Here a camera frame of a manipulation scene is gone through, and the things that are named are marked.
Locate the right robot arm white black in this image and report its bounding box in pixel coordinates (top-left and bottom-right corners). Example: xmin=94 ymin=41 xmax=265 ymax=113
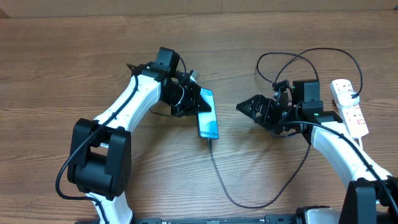
xmin=236 ymin=80 xmax=397 ymax=223

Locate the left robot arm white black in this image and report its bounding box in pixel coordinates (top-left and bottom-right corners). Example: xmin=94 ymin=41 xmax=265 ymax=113
xmin=55 ymin=47 xmax=219 ymax=223

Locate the Galaxy smartphone blue screen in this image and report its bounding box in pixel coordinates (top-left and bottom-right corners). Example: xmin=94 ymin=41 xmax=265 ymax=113
xmin=197 ymin=88 xmax=219 ymax=140

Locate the white charger plug adapter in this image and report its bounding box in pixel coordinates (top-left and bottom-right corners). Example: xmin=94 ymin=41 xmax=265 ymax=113
xmin=334 ymin=90 xmax=360 ymax=109

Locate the white power strip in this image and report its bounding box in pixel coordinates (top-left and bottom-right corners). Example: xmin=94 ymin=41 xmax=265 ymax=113
xmin=330 ymin=79 xmax=369 ymax=139

